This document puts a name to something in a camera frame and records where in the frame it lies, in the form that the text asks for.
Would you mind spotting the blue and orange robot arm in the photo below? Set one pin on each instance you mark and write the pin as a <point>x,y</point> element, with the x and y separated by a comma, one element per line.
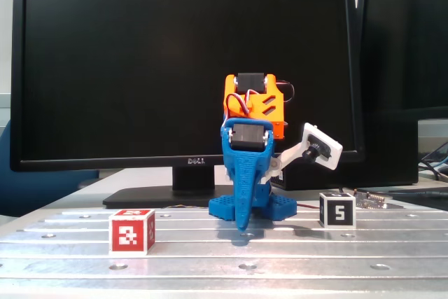
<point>259,103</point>

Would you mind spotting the aluminium slotted base plate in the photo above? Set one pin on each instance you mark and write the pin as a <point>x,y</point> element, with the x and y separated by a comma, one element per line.
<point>280,271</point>

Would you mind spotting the black cube with number five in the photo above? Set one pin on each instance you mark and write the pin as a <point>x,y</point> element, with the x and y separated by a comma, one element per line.
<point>337,213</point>

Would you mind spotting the black monitor without logo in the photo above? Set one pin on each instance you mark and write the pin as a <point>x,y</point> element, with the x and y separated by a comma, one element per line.
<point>402,33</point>

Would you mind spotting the black Dell monitor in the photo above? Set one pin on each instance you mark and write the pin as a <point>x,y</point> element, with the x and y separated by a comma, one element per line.
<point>105,68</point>

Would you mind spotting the red cube with white pattern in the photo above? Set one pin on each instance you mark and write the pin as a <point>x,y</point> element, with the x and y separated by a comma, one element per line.
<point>127,236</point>

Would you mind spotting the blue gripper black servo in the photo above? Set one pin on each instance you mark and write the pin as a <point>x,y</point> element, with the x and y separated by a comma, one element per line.
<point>247,159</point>

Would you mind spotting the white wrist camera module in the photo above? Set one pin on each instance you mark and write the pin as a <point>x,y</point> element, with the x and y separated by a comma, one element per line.
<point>315,134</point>

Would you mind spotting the small bare circuit board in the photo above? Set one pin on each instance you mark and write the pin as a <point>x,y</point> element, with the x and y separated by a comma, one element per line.
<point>371,201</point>

